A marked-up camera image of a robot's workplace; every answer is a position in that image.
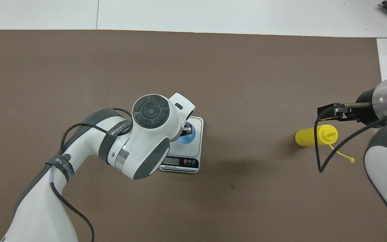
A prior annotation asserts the yellow squeeze bottle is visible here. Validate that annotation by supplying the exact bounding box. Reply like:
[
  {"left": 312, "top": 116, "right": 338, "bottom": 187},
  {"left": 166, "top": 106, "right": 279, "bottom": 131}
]
[{"left": 295, "top": 124, "right": 355, "bottom": 163}]

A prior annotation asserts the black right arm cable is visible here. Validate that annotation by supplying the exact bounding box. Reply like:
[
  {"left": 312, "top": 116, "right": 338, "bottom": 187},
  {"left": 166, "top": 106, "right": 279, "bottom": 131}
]
[{"left": 314, "top": 104, "right": 387, "bottom": 173}]

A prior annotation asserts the silver digital kitchen scale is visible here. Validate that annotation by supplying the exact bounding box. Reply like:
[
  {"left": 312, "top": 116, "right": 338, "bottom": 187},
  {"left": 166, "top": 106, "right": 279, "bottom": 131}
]
[{"left": 159, "top": 116, "right": 204, "bottom": 174}]

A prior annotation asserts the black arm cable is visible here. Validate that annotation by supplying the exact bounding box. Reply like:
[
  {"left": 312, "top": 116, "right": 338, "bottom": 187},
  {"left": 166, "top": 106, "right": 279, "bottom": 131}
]
[
  {"left": 314, "top": 104, "right": 387, "bottom": 173},
  {"left": 49, "top": 108, "right": 133, "bottom": 242}
]

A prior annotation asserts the brown table mat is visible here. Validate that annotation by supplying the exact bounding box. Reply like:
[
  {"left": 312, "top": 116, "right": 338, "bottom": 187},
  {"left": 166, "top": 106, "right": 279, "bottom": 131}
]
[{"left": 0, "top": 30, "right": 387, "bottom": 242}]

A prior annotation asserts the light blue plastic cup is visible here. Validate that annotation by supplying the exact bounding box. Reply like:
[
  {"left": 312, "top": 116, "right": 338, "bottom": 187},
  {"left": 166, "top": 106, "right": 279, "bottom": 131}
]
[{"left": 174, "top": 126, "right": 196, "bottom": 146}]

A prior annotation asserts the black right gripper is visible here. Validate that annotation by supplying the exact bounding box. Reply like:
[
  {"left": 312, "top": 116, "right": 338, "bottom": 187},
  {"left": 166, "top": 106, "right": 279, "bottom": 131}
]
[{"left": 317, "top": 88, "right": 377, "bottom": 125}]

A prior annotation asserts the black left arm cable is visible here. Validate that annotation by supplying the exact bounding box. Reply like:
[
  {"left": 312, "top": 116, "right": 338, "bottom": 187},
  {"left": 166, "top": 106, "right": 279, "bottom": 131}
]
[{"left": 49, "top": 108, "right": 133, "bottom": 242}]

